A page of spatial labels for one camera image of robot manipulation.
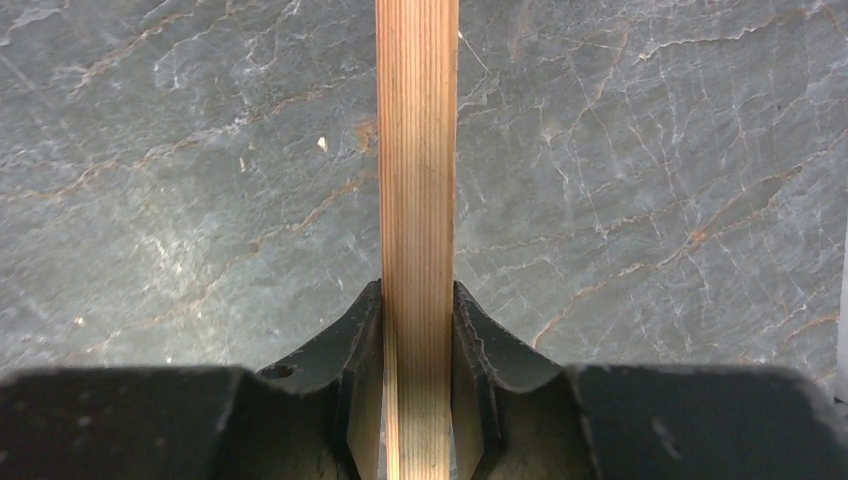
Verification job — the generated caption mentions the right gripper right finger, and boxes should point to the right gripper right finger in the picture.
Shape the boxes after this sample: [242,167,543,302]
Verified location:
[451,284,847,479]

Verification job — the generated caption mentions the pink wooden picture frame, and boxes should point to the pink wooden picture frame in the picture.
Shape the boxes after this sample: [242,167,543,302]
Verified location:
[376,1,459,479]

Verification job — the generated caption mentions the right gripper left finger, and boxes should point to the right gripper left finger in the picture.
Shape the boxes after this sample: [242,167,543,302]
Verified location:
[1,281,383,479]

